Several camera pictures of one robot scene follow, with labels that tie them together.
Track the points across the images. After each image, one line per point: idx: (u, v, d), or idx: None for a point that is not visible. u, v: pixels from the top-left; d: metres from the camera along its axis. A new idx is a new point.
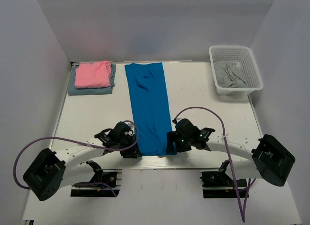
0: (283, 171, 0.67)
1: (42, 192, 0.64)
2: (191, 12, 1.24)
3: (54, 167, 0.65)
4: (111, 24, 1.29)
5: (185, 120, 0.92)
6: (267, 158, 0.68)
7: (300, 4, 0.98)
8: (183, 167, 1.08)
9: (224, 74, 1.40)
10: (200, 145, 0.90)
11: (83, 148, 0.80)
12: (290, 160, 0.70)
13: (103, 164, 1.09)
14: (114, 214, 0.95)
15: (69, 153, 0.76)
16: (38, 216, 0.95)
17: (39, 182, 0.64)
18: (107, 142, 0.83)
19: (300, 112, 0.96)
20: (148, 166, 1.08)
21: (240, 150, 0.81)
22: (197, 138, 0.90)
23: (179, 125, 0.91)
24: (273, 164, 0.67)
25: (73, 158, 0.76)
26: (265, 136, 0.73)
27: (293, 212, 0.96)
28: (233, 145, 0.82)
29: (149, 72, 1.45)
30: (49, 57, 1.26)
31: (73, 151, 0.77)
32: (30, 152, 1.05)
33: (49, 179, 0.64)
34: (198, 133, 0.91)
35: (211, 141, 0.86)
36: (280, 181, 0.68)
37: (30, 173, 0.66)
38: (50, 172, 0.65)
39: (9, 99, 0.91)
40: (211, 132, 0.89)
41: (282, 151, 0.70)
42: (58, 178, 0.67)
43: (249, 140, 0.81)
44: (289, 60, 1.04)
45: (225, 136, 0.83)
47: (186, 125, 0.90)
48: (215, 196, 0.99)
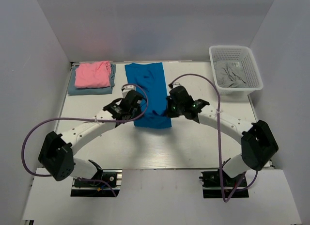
0: (264, 158, 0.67)
1: (56, 175, 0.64)
2: (191, 12, 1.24)
3: (62, 150, 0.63)
4: (111, 24, 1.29)
5: (181, 87, 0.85)
6: (254, 144, 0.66)
7: (300, 4, 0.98)
8: (183, 167, 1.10)
9: (224, 74, 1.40)
10: (191, 115, 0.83)
11: (90, 125, 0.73)
12: (273, 149, 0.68)
13: (104, 164, 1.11)
14: (114, 215, 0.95)
15: (76, 134, 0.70)
16: (38, 216, 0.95)
17: (52, 165, 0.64)
18: (117, 113, 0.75)
19: (300, 112, 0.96)
20: (149, 166, 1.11)
21: (230, 130, 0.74)
22: (188, 108, 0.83)
23: (174, 90, 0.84)
24: (257, 149, 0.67)
25: (81, 137, 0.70)
26: (259, 121, 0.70)
27: (293, 213, 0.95)
28: (224, 123, 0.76)
29: (149, 72, 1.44)
30: (49, 56, 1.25)
31: (80, 131, 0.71)
32: (30, 152, 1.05)
33: (58, 163, 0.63)
34: (191, 103, 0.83)
35: (203, 114, 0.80)
36: (257, 166, 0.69)
37: (42, 156, 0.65)
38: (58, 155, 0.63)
39: (9, 99, 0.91)
40: (205, 104, 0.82)
41: (270, 139, 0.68)
42: (69, 160, 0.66)
43: (241, 121, 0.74)
44: (289, 60, 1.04)
45: (218, 111, 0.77)
47: (180, 91, 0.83)
48: (215, 196, 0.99)
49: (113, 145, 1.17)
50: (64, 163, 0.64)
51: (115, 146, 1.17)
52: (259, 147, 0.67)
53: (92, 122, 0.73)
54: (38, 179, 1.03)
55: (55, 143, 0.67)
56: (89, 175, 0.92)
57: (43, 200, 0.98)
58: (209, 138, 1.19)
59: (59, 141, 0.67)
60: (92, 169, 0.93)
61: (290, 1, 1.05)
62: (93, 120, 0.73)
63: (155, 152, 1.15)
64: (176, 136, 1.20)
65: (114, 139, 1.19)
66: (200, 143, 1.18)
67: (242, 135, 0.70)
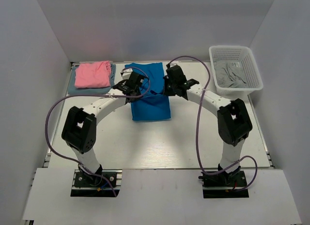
0: (237, 132, 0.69)
1: (83, 144, 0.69)
2: (191, 12, 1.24)
3: (87, 120, 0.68)
4: (111, 24, 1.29)
5: (177, 66, 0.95)
6: (228, 118, 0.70)
7: (300, 4, 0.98)
8: (183, 167, 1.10)
9: (224, 74, 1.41)
10: (181, 92, 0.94)
11: (105, 100, 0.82)
12: (247, 127, 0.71)
13: (105, 164, 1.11)
14: (114, 215, 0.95)
15: (95, 107, 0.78)
16: (38, 216, 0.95)
17: (78, 137, 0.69)
18: (127, 89, 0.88)
19: (300, 111, 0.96)
20: (149, 166, 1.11)
21: (211, 105, 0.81)
22: (180, 85, 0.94)
23: (170, 69, 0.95)
24: (231, 123, 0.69)
25: (100, 109, 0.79)
26: (237, 100, 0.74)
27: (293, 213, 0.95)
28: (207, 100, 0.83)
29: (149, 72, 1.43)
30: (49, 57, 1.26)
31: (99, 104, 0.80)
32: (30, 152, 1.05)
33: (85, 132, 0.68)
34: (183, 82, 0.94)
35: (191, 91, 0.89)
36: (230, 139, 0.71)
37: (67, 132, 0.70)
38: (84, 125, 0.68)
39: (9, 99, 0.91)
40: (195, 83, 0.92)
41: (245, 118, 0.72)
42: (93, 130, 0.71)
43: (222, 99, 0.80)
44: (289, 60, 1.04)
45: (204, 89, 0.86)
47: (175, 70, 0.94)
48: (214, 196, 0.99)
49: (113, 145, 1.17)
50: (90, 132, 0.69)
51: (115, 146, 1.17)
52: (233, 122, 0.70)
53: (107, 97, 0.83)
54: (38, 179, 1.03)
55: (78, 117, 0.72)
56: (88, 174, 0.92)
57: (43, 200, 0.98)
58: (209, 138, 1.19)
59: (81, 114, 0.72)
60: (97, 164, 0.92)
61: (290, 1, 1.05)
62: (108, 96, 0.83)
63: (155, 152, 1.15)
64: (176, 136, 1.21)
65: (114, 139, 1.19)
66: (200, 143, 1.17)
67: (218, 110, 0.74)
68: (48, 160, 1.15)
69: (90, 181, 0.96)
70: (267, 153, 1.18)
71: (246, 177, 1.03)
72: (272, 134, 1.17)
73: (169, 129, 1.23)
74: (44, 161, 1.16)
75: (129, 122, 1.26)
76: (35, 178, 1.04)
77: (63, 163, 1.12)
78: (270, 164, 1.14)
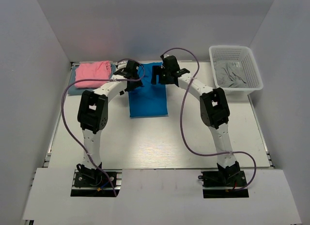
0: (215, 117, 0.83)
1: (99, 121, 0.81)
2: (191, 12, 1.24)
3: (100, 100, 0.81)
4: (111, 24, 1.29)
5: (172, 56, 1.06)
6: (208, 104, 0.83)
7: (300, 4, 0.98)
8: (183, 167, 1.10)
9: (224, 74, 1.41)
10: (174, 79, 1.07)
11: (110, 84, 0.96)
12: (225, 113, 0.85)
13: (106, 164, 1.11)
14: (114, 215, 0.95)
15: (104, 89, 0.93)
16: (38, 216, 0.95)
17: (93, 116, 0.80)
18: (126, 75, 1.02)
19: (300, 111, 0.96)
20: (149, 166, 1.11)
21: (195, 90, 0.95)
22: (173, 73, 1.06)
23: (165, 57, 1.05)
24: (210, 109, 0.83)
25: (108, 91, 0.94)
26: (219, 88, 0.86)
27: (293, 213, 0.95)
28: (194, 87, 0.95)
29: (149, 71, 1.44)
30: (49, 56, 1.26)
31: (106, 87, 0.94)
32: (30, 152, 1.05)
33: (100, 111, 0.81)
34: (176, 70, 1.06)
35: (181, 79, 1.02)
36: (209, 122, 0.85)
37: (82, 114, 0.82)
38: (98, 104, 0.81)
39: (9, 99, 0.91)
40: (186, 72, 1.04)
41: (224, 104, 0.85)
42: (105, 109, 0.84)
43: (206, 87, 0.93)
44: (289, 60, 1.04)
45: (192, 78, 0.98)
47: (170, 59, 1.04)
48: (214, 196, 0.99)
49: (113, 144, 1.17)
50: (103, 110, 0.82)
51: (115, 146, 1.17)
52: (212, 108, 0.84)
53: (112, 81, 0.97)
54: (38, 179, 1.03)
55: (90, 100, 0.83)
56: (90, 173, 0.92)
57: (43, 199, 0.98)
58: (209, 138, 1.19)
59: (92, 97, 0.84)
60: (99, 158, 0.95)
61: (290, 1, 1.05)
62: (113, 80, 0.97)
63: (154, 152, 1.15)
64: (176, 136, 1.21)
65: (114, 138, 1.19)
66: (200, 143, 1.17)
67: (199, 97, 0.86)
68: (48, 160, 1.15)
69: (91, 180, 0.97)
70: (267, 152, 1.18)
71: (246, 176, 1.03)
72: (272, 134, 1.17)
73: (169, 129, 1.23)
74: (44, 161, 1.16)
75: (129, 121, 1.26)
76: (35, 178, 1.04)
77: (63, 162, 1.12)
78: (270, 164, 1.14)
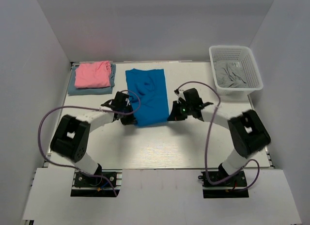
0: (253, 144, 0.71)
1: (75, 152, 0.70)
2: (191, 11, 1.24)
3: (82, 125, 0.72)
4: (112, 24, 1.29)
5: (193, 89, 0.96)
6: (240, 129, 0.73)
7: (301, 4, 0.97)
8: (183, 167, 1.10)
9: (224, 74, 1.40)
10: (196, 113, 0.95)
11: (96, 112, 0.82)
12: (264, 139, 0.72)
13: (105, 164, 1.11)
14: (114, 215, 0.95)
15: (87, 116, 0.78)
16: (38, 217, 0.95)
17: (69, 144, 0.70)
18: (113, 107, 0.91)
19: (300, 111, 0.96)
20: (149, 166, 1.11)
21: (223, 119, 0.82)
22: (196, 107, 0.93)
23: (186, 92, 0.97)
24: (245, 135, 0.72)
25: (93, 119, 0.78)
26: (249, 112, 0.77)
27: (293, 213, 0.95)
28: (220, 114, 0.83)
29: (149, 79, 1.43)
30: (50, 57, 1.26)
31: (91, 115, 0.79)
32: (29, 152, 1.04)
33: (79, 138, 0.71)
34: (199, 104, 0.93)
35: (205, 111, 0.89)
36: (245, 150, 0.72)
37: (57, 139, 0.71)
38: (78, 130, 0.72)
39: (9, 98, 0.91)
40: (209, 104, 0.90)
41: (258, 127, 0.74)
42: (84, 138, 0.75)
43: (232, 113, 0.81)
44: (289, 59, 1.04)
45: (216, 106, 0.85)
47: (191, 92, 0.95)
48: (214, 196, 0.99)
49: (112, 145, 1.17)
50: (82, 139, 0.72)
51: (115, 146, 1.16)
52: (247, 133, 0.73)
53: (98, 111, 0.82)
54: (38, 179, 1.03)
55: (69, 125, 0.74)
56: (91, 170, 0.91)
57: (43, 199, 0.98)
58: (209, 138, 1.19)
59: (72, 123, 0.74)
60: (95, 164, 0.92)
61: (290, 0, 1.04)
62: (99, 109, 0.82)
63: (154, 152, 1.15)
64: (176, 136, 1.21)
65: (114, 139, 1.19)
66: (200, 143, 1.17)
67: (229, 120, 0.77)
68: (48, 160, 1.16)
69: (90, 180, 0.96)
70: (267, 152, 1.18)
71: (246, 177, 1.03)
72: (272, 134, 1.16)
73: (169, 129, 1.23)
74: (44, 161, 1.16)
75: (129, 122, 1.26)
76: (35, 178, 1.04)
77: (63, 162, 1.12)
78: (270, 164, 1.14)
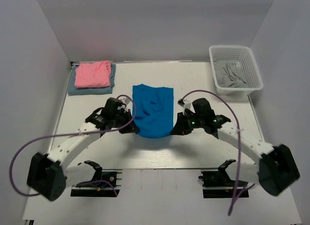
0: (283, 184, 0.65)
1: (48, 194, 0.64)
2: (191, 11, 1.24)
3: (51, 168, 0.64)
4: (112, 24, 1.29)
5: (206, 101, 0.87)
6: (272, 168, 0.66)
7: (301, 4, 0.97)
8: (184, 167, 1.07)
9: (224, 74, 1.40)
10: (210, 129, 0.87)
11: (75, 138, 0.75)
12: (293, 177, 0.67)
13: (105, 164, 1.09)
14: (114, 215, 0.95)
15: (62, 151, 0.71)
16: (38, 217, 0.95)
17: (41, 187, 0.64)
18: (100, 122, 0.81)
19: (300, 112, 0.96)
20: (148, 166, 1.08)
21: (249, 149, 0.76)
22: (210, 122, 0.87)
23: (196, 103, 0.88)
24: (277, 174, 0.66)
25: (68, 152, 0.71)
26: (282, 146, 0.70)
27: (293, 213, 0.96)
28: (245, 142, 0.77)
29: (157, 97, 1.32)
30: (49, 57, 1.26)
31: (67, 146, 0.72)
32: (29, 152, 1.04)
33: (49, 181, 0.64)
34: (212, 118, 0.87)
35: (223, 130, 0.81)
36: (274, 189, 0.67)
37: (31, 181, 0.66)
38: (50, 173, 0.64)
39: (9, 98, 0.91)
40: (226, 121, 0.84)
41: (290, 166, 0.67)
42: (59, 178, 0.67)
43: (261, 143, 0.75)
44: (289, 59, 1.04)
45: (239, 131, 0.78)
47: (203, 104, 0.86)
48: (214, 196, 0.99)
49: (112, 144, 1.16)
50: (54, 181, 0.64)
51: (115, 146, 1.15)
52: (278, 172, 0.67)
53: (77, 135, 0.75)
54: None
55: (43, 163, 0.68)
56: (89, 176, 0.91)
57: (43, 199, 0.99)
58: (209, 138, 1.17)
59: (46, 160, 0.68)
60: (92, 169, 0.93)
61: (290, 0, 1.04)
62: (78, 134, 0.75)
63: (154, 152, 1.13)
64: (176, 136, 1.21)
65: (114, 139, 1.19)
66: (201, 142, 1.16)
67: (261, 156, 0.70)
68: None
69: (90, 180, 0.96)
70: None
71: None
72: (272, 135, 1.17)
73: None
74: None
75: None
76: None
77: None
78: None
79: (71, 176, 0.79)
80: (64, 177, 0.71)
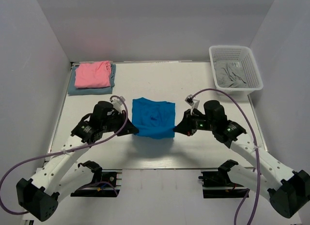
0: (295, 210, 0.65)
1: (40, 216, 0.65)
2: (191, 11, 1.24)
3: (38, 194, 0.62)
4: (112, 24, 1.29)
5: (221, 107, 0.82)
6: (293, 198, 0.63)
7: (300, 4, 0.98)
8: (183, 167, 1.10)
9: (224, 74, 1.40)
10: (223, 138, 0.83)
11: (60, 158, 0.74)
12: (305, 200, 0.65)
13: (106, 164, 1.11)
14: (114, 215, 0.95)
15: (47, 174, 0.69)
16: (38, 217, 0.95)
17: (32, 210, 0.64)
18: (88, 132, 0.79)
19: (300, 112, 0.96)
20: (149, 166, 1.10)
21: (267, 171, 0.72)
22: (223, 131, 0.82)
23: (211, 108, 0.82)
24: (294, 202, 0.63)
25: (53, 176, 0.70)
26: (301, 172, 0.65)
27: (293, 213, 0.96)
28: (263, 164, 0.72)
29: (158, 113, 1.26)
30: (49, 57, 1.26)
31: (51, 169, 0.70)
32: (29, 153, 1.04)
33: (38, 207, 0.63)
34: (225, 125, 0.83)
35: (239, 144, 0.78)
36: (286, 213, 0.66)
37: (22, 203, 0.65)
38: (36, 198, 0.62)
39: (9, 98, 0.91)
40: (241, 132, 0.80)
41: (307, 191, 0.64)
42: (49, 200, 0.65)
43: (281, 167, 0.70)
44: (289, 60, 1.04)
45: (257, 149, 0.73)
47: (218, 111, 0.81)
48: (214, 196, 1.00)
49: (113, 145, 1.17)
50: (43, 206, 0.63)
51: (115, 146, 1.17)
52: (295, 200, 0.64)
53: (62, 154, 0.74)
54: None
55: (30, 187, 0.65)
56: (88, 179, 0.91)
57: None
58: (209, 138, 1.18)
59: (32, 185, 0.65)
60: (91, 173, 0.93)
61: (290, 0, 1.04)
62: (61, 153, 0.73)
63: (155, 152, 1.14)
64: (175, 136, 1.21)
65: (114, 139, 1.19)
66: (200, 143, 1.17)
67: (282, 184, 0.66)
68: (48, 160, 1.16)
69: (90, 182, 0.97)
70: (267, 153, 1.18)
71: None
72: (272, 135, 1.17)
73: None
74: (44, 161, 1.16)
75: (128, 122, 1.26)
76: None
77: None
78: None
79: (68, 187, 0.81)
80: (55, 196, 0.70)
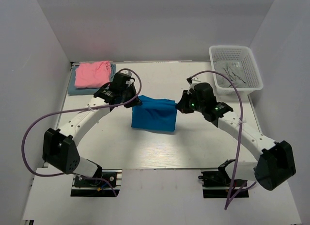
0: (277, 180, 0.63)
1: (65, 166, 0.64)
2: (191, 12, 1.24)
3: (65, 141, 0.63)
4: (112, 24, 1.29)
5: (209, 87, 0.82)
6: (272, 165, 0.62)
7: (300, 4, 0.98)
8: (184, 167, 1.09)
9: (224, 74, 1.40)
10: (210, 117, 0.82)
11: (84, 115, 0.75)
12: (290, 172, 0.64)
13: (105, 164, 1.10)
14: (114, 215, 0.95)
15: (73, 125, 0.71)
16: (38, 217, 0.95)
17: (58, 159, 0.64)
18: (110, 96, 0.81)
19: (300, 111, 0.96)
20: (149, 166, 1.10)
21: (250, 143, 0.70)
22: (210, 110, 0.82)
23: (199, 88, 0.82)
24: (275, 169, 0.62)
25: (79, 128, 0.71)
26: (283, 142, 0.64)
27: (294, 213, 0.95)
28: (246, 136, 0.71)
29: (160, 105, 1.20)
30: (49, 56, 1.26)
31: (77, 122, 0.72)
32: (29, 153, 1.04)
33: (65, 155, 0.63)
34: (214, 105, 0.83)
35: (224, 120, 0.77)
36: (269, 184, 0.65)
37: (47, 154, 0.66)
38: (62, 146, 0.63)
39: (9, 98, 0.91)
40: (228, 110, 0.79)
41: (289, 162, 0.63)
42: (74, 152, 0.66)
43: (264, 138, 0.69)
44: (289, 59, 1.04)
45: (240, 122, 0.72)
47: (206, 90, 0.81)
48: (214, 196, 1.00)
49: (113, 145, 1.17)
50: (69, 154, 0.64)
51: (115, 145, 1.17)
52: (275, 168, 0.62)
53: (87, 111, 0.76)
54: (38, 179, 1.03)
55: (57, 138, 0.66)
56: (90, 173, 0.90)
57: (43, 199, 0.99)
58: (208, 139, 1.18)
59: (58, 136, 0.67)
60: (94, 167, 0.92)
61: (290, 0, 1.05)
62: (87, 109, 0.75)
63: (154, 152, 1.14)
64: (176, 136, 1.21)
65: (114, 138, 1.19)
66: (200, 143, 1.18)
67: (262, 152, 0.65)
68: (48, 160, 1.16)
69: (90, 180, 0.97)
70: None
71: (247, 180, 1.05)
72: (272, 134, 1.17)
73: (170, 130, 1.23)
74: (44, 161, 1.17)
75: (129, 121, 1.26)
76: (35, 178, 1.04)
77: None
78: None
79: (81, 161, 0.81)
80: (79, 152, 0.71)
